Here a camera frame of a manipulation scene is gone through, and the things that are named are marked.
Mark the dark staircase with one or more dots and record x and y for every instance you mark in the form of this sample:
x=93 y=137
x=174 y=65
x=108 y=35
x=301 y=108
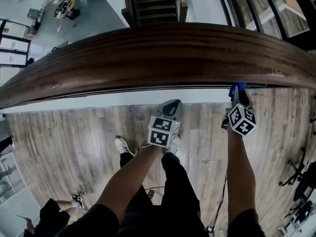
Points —
x=155 y=4

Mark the round yellow-rimmed cart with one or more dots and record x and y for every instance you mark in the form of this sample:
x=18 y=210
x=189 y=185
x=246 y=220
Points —
x=65 y=9

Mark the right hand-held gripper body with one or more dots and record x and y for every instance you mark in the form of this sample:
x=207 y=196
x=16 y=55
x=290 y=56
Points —
x=240 y=121

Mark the person's right white shoe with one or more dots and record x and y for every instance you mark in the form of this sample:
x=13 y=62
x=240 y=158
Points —
x=172 y=144

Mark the person's white shoe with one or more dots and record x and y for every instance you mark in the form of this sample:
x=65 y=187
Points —
x=172 y=144
x=123 y=144

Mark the black office chair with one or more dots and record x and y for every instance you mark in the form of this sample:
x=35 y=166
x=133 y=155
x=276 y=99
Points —
x=307 y=179

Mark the person's right forearm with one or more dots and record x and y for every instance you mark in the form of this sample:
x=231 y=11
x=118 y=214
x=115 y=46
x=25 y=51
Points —
x=240 y=171

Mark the blue cloth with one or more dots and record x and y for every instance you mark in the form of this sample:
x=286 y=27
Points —
x=230 y=92

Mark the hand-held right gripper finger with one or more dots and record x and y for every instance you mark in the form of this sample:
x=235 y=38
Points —
x=247 y=102
x=235 y=97

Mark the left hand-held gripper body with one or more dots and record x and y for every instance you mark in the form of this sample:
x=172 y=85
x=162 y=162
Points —
x=160 y=134

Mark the black-framed glass entrance doors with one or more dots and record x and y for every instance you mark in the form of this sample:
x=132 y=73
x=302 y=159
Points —
x=12 y=43

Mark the person's black shirt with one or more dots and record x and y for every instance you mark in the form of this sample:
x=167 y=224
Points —
x=160 y=221

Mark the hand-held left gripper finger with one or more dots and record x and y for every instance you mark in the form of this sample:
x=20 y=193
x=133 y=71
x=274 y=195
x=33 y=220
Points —
x=160 y=110
x=176 y=107

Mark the person's left forearm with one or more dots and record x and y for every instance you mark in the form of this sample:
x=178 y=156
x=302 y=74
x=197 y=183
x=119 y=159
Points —
x=130 y=179

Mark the wooden railing with black bars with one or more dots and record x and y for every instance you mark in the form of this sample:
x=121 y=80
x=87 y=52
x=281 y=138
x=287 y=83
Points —
x=148 y=58

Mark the person's left white shoe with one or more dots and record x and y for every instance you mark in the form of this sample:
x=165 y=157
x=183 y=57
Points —
x=123 y=144

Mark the person's black trousers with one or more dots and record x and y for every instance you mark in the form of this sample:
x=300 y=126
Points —
x=177 y=181

